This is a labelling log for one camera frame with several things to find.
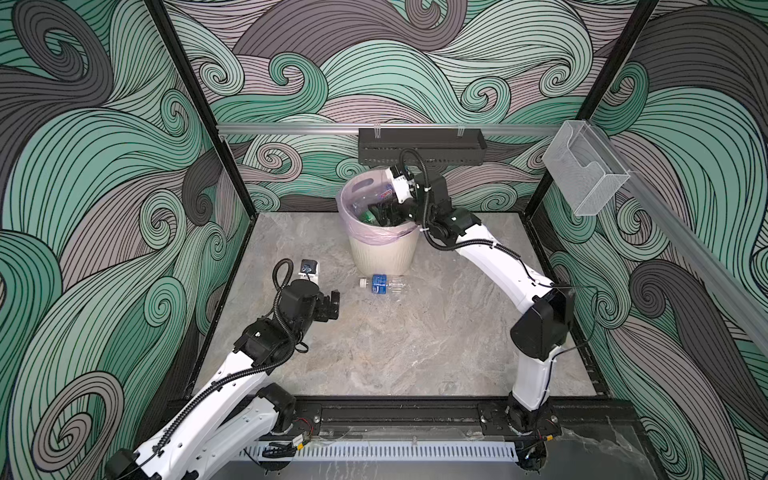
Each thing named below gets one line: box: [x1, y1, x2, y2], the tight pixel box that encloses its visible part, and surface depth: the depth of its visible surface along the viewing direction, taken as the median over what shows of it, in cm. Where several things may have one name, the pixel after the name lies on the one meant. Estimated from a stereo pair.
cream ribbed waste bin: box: [339, 169, 421, 277], surface depth 89 cm
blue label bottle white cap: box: [359, 274, 407, 295], surface depth 96 cm
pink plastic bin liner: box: [336, 169, 421, 246], surface depth 85 cm
